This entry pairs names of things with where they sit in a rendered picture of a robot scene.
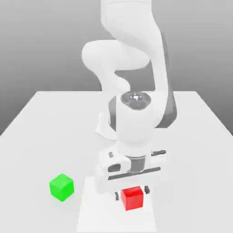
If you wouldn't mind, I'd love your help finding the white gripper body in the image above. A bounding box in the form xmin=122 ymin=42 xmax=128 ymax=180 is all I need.
xmin=96 ymin=155 xmax=167 ymax=195

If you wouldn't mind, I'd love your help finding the small red cube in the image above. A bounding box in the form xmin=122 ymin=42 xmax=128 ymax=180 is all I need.
xmin=120 ymin=186 xmax=145 ymax=212

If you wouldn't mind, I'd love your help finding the small green cube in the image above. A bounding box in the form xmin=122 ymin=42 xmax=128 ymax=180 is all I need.
xmin=49 ymin=173 xmax=76 ymax=203

